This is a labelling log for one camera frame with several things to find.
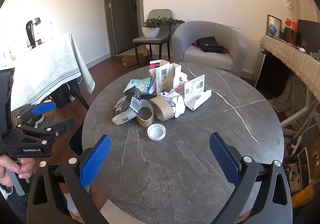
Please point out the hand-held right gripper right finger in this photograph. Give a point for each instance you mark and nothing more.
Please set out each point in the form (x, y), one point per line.
(223, 161)

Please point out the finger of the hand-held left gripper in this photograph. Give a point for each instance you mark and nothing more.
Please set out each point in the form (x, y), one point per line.
(60, 125)
(45, 108)

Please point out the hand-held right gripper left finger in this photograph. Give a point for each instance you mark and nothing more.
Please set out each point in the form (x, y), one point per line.
(96, 159)

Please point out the black bin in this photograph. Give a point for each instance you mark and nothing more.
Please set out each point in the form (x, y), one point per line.
(77, 139)

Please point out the white printed paper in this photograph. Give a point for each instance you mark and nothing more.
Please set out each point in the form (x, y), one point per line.
(178, 104)

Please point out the person's left hand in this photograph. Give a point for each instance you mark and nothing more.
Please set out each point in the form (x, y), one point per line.
(15, 167)

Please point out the black storage box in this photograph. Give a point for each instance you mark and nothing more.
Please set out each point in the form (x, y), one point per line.
(61, 96)

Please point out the black table leg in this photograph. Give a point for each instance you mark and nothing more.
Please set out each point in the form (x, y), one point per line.
(80, 96)

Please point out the pale leaf-patterned tablecloth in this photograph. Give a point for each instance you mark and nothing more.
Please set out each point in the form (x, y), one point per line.
(50, 68)

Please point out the blue shoe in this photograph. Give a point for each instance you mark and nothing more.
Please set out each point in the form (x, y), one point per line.
(79, 80)

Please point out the crushed black and white carton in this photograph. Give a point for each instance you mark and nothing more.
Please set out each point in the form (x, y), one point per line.
(125, 111)

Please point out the brown cardboard tape core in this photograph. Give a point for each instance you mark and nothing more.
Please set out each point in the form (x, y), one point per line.
(163, 114)
(145, 122)

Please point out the white bottle cap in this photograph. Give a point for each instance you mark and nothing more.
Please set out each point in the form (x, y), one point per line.
(156, 132)

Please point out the white carton with red edge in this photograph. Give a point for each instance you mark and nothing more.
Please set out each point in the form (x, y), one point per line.
(193, 91)

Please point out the black and silver kettle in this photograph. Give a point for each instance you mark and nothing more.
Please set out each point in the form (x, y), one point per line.
(30, 32)

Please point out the light blue plastic wrapper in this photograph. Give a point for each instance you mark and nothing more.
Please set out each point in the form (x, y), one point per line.
(142, 86)

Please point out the yellow box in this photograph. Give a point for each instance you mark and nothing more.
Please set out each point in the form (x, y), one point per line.
(302, 196)

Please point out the small crumpled white tissue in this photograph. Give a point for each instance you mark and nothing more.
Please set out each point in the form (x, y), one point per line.
(183, 78)

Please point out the flat cardboard box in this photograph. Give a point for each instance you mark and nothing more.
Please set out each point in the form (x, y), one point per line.
(128, 60)

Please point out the tall torn white carton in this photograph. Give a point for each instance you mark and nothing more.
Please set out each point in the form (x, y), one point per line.
(163, 78)

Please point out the grey armchair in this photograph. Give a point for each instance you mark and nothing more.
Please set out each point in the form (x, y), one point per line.
(212, 58)

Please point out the grey door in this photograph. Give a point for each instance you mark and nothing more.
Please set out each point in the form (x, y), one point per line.
(122, 18)

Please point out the black bag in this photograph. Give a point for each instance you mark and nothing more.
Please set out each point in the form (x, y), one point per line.
(208, 43)

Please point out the grey dining chair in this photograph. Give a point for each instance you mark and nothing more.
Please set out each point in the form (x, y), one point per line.
(150, 40)

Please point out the beige lace desk cloth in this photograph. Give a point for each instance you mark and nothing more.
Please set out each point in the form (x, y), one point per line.
(295, 58)

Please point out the potted plant in white pot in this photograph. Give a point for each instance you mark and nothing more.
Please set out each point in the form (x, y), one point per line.
(150, 31)

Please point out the small blue globe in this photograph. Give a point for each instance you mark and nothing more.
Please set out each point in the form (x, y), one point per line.
(272, 30)

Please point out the brown wooden speaker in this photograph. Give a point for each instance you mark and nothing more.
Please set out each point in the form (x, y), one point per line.
(289, 35)

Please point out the framed picture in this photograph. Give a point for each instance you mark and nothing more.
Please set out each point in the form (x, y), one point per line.
(271, 20)

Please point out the dark monitor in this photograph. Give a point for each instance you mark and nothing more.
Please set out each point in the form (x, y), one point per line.
(308, 33)

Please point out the small red flags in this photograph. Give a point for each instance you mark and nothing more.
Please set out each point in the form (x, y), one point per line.
(288, 22)

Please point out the white desk frame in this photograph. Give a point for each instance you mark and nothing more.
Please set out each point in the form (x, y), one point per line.
(297, 116)

